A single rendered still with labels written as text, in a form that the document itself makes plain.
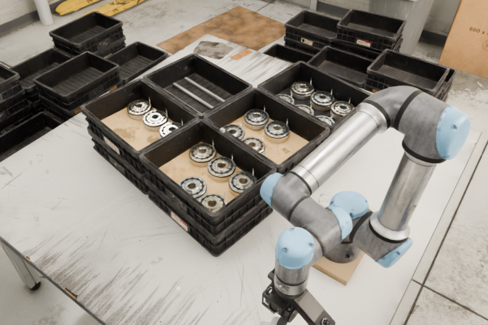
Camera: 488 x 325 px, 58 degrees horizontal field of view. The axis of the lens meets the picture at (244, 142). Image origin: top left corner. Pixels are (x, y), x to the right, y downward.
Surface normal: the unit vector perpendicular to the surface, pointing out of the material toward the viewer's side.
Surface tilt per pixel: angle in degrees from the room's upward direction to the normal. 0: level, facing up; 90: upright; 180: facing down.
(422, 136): 81
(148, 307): 0
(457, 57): 73
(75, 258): 0
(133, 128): 0
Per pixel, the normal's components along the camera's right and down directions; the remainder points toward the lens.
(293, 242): 0.00, -0.75
